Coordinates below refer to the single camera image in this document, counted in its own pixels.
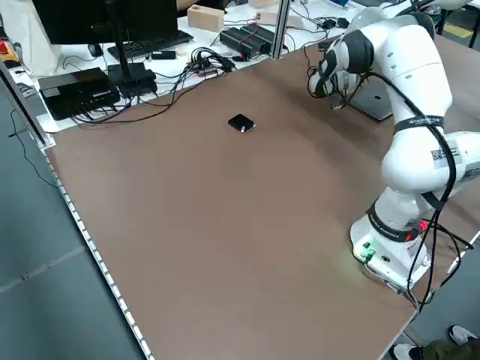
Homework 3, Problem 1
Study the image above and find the pale flat wooden block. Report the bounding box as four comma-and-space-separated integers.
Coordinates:
256, 10, 303, 29

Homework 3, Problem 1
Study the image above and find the thin black hanging cable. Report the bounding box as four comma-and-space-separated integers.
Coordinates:
7, 110, 59, 188

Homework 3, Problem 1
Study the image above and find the small black flat device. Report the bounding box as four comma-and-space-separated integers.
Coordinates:
150, 49, 178, 62

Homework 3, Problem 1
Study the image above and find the usb hub with plugs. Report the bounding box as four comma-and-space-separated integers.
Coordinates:
185, 46, 237, 79

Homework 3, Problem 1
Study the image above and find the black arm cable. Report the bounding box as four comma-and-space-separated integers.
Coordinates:
367, 70, 459, 298

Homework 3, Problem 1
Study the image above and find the long black desk cable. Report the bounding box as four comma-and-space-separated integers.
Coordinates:
76, 73, 196, 128

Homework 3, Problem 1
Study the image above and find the grey closed laptop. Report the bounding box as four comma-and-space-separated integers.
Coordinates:
351, 79, 395, 123

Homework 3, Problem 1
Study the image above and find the black keyboard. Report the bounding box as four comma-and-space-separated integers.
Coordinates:
106, 29, 195, 59

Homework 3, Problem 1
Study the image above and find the person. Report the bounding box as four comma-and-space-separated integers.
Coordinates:
391, 324, 480, 360

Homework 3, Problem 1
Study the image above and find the black computer monitor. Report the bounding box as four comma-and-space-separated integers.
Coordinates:
31, 0, 179, 97

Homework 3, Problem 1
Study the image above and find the aluminium camera post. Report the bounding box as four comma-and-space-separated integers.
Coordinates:
270, 0, 291, 61

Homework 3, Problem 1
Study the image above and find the black docking box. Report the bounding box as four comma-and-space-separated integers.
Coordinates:
37, 67, 122, 122

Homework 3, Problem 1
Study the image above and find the aluminium frame rail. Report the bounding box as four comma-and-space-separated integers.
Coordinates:
0, 59, 56, 148

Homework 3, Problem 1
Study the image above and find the small black square object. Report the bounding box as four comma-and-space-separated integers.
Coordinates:
227, 112, 257, 134

